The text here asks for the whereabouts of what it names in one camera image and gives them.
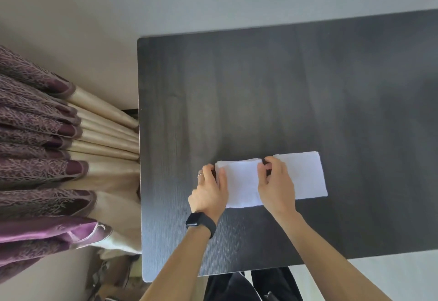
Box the person's right hand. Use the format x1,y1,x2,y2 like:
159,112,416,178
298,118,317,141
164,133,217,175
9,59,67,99
257,155,297,218

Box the person's black trousers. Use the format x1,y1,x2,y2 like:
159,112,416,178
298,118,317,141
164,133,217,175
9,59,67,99
203,267,304,301

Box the person's left hand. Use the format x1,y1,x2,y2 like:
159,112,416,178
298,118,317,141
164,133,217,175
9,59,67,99
188,164,229,225

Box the person's right forearm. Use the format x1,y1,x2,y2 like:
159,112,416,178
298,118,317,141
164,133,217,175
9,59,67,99
274,208,393,301

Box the purple and beige curtain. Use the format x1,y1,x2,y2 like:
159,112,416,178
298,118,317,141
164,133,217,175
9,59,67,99
0,44,143,284

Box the black smartwatch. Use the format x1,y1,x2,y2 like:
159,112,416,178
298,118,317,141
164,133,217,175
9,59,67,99
185,211,217,240

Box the person's left forearm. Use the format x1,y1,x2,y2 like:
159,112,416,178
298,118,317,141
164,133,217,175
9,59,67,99
139,228,213,301

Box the white paper towel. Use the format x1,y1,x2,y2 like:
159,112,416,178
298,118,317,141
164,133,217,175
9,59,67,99
214,151,328,209

